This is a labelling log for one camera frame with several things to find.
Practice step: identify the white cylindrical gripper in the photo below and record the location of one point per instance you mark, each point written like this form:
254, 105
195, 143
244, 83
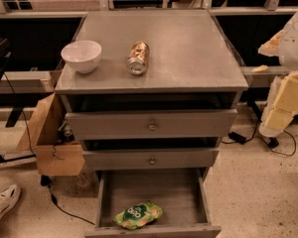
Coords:
295, 47

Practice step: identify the green rice chip bag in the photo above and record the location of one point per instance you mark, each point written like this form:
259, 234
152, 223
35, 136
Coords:
138, 215

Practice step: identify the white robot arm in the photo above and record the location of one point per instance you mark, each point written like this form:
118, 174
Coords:
288, 45

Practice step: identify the grey middle drawer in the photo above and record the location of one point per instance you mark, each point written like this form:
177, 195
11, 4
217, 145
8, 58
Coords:
138, 159

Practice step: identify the grey drawer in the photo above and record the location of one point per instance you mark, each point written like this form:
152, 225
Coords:
138, 159
134, 124
179, 192

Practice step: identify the grey drawer cabinet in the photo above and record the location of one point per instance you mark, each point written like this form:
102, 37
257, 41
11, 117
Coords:
190, 68

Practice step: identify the brass top drawer knob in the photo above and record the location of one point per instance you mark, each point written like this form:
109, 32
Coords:
152, 126

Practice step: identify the brass drawer knob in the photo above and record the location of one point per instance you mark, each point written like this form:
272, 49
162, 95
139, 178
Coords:
152, 126
152, 161

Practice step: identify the grey bottom drawer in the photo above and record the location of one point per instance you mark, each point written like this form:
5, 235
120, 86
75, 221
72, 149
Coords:
179, 192

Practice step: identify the brass middle drawer knob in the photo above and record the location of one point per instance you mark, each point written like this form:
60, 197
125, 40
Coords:
152, 161

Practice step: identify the grey top drawer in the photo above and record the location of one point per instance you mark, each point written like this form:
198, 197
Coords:
134, 124

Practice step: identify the small cream foam piece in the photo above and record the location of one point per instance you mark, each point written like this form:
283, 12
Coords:
260, 68

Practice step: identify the black table leg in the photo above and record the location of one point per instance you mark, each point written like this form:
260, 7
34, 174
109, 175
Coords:
251, 103

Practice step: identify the black power adapter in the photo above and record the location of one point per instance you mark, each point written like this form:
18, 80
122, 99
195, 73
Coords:
237, 138

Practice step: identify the gold soda can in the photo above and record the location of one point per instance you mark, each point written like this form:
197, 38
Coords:
138, 60

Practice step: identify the white ceramic bowl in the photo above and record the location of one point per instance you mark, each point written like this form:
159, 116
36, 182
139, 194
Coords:
82, 56

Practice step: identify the brown cardboard box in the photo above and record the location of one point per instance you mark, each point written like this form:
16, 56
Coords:
42, 136

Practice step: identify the white sneaker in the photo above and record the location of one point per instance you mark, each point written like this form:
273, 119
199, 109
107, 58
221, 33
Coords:
8, 198

